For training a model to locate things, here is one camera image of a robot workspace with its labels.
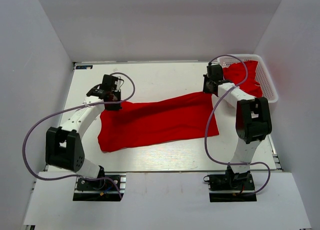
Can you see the white plastic basket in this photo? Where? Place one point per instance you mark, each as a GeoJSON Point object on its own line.
{"type": "Point", "coordinates": [258, 83]}

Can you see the red t shirt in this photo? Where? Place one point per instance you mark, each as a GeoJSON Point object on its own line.
{"type": "Point", "coordinates": [143, 124]}

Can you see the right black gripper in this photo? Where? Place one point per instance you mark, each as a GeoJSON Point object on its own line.
{"type": "Point", "coordinates": [206, 89]}

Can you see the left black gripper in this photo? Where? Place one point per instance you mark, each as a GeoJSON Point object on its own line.
{"type": "Point", "coordinates": [117, 107]}

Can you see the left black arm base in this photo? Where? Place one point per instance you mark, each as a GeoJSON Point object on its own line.
{"type": "Point", "coordinates": [111, 189]}

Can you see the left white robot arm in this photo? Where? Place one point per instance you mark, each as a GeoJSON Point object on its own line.
{"type": "Point", "coordinates": [63, 145]}

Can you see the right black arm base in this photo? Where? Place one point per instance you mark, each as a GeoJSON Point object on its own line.
{"type": "Point", "coordinates": [231, 187]}

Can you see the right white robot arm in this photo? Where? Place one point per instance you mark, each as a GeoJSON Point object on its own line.
{"type": "Point", "coordinates": [252, 118]}

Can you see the blue table label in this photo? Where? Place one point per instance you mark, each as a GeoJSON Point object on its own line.
{"type": "Point", "coordinates": [84, 67]}

